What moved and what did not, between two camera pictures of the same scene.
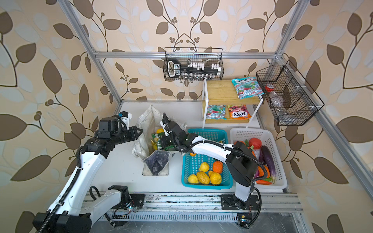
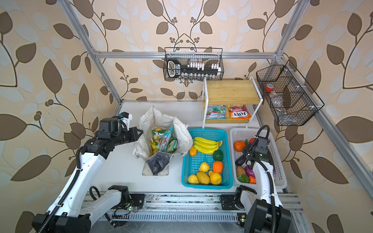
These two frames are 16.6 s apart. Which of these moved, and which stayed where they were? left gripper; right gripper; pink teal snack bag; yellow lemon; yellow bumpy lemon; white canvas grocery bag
Moved: right gripper; pink teal snack bag
Stayed: white canvas grocery bag; yellow lemon; left gripper; yellow bumpy lemon
